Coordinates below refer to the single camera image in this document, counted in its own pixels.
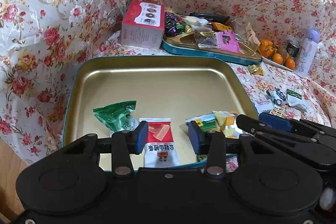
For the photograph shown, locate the snack-filled teal tin tray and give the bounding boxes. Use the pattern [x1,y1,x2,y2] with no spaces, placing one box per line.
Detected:
[162,12,262,66]

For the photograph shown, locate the gold foil candy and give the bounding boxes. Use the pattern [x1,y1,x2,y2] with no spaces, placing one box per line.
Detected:
[247,64,265,76]

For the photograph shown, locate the front right mandarin orange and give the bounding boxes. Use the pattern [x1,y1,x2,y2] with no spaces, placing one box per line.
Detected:
[284,58,295,70]

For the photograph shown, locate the white fruit plate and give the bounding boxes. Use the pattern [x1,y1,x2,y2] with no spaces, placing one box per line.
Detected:
[262,56,293,72]

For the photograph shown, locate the mandarin orange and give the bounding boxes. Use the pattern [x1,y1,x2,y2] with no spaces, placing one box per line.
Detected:
[284,58,295,70]
[272,53,283,64]
[259,45,274,59]

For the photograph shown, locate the green Swiss mint candy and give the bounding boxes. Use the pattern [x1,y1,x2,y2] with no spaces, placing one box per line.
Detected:
[286,89,302,100]

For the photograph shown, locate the blue white blueberry packet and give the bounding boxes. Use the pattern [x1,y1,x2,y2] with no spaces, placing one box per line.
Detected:
[266,88,287,106]

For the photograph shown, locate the yellow silver snack packet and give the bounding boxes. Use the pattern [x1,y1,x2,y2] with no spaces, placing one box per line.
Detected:
[213,111,243,139]

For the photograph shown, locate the pink snack packet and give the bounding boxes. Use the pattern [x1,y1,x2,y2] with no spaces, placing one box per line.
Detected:
[217,31,240,53]

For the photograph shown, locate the white hawthorn strip packet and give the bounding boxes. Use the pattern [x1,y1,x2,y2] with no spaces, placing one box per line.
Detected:
[253,99,274,114]

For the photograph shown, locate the white plain snack packet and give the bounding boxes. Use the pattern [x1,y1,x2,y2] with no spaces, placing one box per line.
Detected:
[288,96,308,112]

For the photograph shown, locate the empty gold teal tin tray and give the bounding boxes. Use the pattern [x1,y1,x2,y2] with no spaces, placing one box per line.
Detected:
[62,56,258,165]

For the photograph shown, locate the red pink snack box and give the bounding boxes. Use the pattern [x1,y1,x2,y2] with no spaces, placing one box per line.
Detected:
[120,0,165,50]

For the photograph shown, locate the gold black heart packet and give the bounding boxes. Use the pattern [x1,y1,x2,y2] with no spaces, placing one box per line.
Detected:
[269,105,288,118]

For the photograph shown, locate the purple rabbit thermos bottle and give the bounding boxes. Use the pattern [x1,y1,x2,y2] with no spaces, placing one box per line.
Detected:
[294,29,320,78]

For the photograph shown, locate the red white hawthorn packet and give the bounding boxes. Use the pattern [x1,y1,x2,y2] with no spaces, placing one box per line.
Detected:
[139,118,180,168]

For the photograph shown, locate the brown paper snack bag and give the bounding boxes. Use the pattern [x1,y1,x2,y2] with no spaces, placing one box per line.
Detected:
[232,20,260,51]

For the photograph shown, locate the green garlic pea packet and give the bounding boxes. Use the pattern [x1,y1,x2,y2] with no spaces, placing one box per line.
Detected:
[186,113,219,162]

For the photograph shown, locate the floral sofa cover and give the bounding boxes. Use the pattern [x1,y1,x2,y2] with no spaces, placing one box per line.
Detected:
[1,0,335,164]

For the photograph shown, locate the green tea snack packet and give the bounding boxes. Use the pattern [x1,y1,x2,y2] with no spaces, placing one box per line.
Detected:
[93,101,139,136]

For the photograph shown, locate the purple foil candies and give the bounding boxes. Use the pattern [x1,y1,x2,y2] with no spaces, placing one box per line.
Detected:
[165,12,187,38]

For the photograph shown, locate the black Starbucks can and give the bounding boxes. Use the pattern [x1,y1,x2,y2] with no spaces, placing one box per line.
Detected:
[286,39,299,59]

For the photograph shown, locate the front middle mandarin orange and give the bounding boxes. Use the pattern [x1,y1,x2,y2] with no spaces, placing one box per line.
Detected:
[272,53,283,64]

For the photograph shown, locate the brown kiwi fruit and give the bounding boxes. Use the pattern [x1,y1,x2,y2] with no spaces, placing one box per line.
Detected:
[277,46,288,63]

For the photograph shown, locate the front left mandarin orange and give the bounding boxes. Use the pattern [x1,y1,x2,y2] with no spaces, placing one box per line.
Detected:
[259,45,274,59]

